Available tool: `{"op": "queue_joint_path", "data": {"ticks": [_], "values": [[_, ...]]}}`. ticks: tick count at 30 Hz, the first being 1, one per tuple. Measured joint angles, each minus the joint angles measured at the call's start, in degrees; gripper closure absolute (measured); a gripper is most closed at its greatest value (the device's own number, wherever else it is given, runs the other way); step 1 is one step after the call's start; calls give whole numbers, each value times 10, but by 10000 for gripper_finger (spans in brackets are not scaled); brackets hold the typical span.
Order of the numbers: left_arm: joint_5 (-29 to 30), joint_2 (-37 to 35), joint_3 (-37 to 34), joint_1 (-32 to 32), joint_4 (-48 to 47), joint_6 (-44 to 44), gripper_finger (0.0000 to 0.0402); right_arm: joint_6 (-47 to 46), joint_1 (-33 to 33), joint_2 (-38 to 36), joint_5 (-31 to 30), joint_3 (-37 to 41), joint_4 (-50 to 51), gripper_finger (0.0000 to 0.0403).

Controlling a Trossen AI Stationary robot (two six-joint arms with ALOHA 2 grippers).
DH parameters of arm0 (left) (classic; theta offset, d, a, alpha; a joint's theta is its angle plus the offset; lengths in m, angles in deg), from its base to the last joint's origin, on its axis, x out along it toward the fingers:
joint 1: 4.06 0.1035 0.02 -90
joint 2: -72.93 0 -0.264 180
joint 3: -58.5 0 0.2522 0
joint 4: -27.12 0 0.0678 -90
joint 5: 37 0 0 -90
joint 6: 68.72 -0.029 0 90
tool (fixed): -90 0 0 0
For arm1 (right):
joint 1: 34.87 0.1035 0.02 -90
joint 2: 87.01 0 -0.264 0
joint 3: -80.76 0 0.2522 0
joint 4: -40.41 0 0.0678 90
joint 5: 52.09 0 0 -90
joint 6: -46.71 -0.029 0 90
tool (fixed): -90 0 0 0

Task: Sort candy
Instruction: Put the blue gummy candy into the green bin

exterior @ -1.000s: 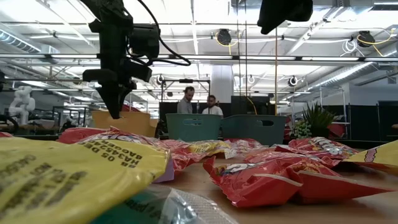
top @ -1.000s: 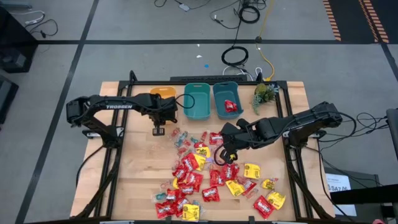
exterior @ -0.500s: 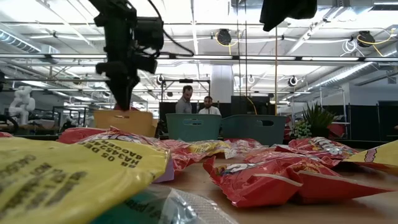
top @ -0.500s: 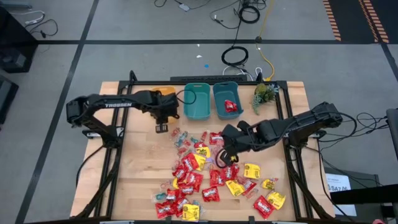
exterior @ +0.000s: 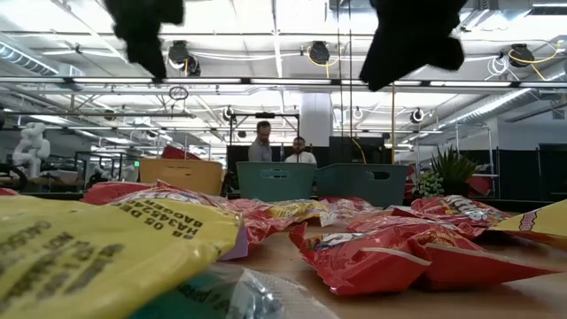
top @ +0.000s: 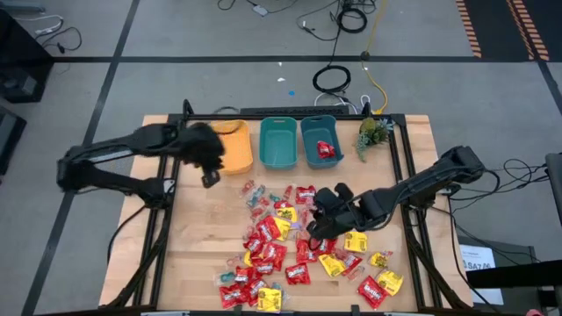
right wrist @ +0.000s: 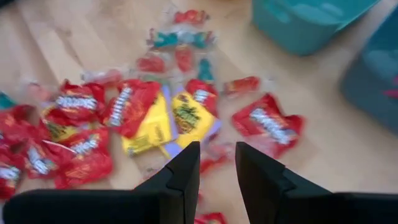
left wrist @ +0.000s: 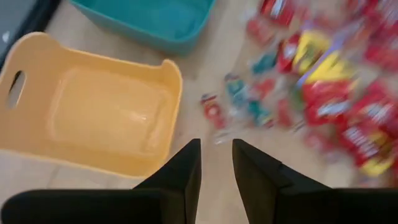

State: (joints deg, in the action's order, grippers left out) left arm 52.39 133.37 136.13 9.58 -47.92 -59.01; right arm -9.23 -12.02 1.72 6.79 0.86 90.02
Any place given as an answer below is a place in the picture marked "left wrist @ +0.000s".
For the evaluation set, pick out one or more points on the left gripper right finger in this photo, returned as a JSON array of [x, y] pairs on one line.
[[295, 205]]

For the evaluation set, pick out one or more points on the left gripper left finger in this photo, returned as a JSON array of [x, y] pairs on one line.
[[124, 208]]

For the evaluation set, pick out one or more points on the red Skittles bag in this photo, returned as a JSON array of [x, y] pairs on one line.
[[326, 102], [382, 37], [360, 143], [373, 109]]

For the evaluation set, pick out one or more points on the clear wrapper teal candy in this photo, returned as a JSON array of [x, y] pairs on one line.
[[237, 90], [259, 113], [264, 62]]

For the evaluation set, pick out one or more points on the yellow Sour Patch bag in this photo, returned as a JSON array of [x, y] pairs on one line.
[[311, 49]]

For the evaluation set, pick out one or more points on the yellow candy bag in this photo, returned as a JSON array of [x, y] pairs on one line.
[[329, 68], [376, 166]]

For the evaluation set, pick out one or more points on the yellow plastic basket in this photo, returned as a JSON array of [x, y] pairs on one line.
[[93, 109]]

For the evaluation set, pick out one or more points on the teal plastic basket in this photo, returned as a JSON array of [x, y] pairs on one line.
[[149, 21]]

